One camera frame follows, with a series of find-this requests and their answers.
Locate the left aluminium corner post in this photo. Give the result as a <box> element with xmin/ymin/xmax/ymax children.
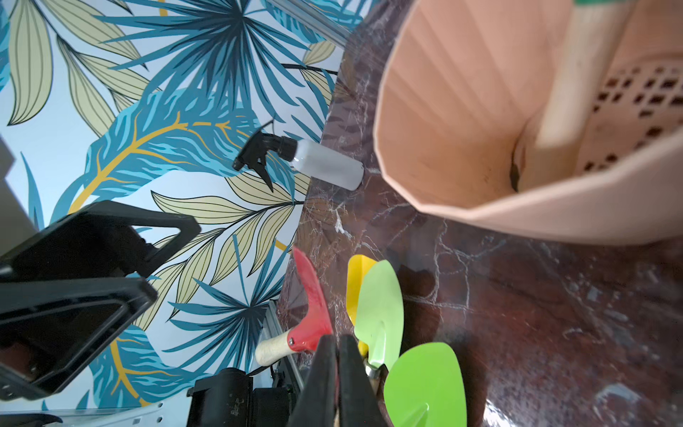
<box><xmin>261</xmin><ymin>1</ymin><xmax>363</xmax><ymax>47</ymax></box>

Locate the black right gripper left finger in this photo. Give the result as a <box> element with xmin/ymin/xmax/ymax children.
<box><xmin>287</xmin><ymin>334</ymin><xmax>337</xmax><ymax>427</ymax></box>

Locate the small white spray bottle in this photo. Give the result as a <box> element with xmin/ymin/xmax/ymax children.
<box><xmin>232</xmin><ymin>119</ymin><xmax>365</xmax><ymax>192</ymax></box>

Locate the light green wide trowel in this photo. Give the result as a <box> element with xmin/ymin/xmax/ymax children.
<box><xmin>383</xmin><ymin>343</ymin><xmax>467</xmax><ymax>426</ymax></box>

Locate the light green narrow trowel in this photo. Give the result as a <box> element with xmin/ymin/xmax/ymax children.
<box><xmin>354</xmin><ymin>260</ymin><xmax>405</xmax><ymax>371</ymax></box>

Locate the green toy rake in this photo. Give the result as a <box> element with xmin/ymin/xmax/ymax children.
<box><xmin>518</xmin><ymin>1</ymin><xmax>636</xmax><ymax>192</ymax></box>

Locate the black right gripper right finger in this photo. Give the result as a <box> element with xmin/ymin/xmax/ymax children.
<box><xmin>338</xmin><ymin>334</ymin><xmax>388</xmax><ymax>427</ymax></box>

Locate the red toy shovel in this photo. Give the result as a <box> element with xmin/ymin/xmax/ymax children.
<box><xmin>254</xmin><ymin>246</ymin><xmax>334</xmax><ymax>368</ymax></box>

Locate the peach plastic flower pot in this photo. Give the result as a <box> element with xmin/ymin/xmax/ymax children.
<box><xmin>374</xmin><ymin>1</ymin><xmax>682</xmax><ymax>246</ymax></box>

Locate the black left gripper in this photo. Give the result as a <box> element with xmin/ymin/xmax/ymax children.
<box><xmin>1</xmin><ymin>201</ymin><xmax>200</xmax><ymax>401</ymax></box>

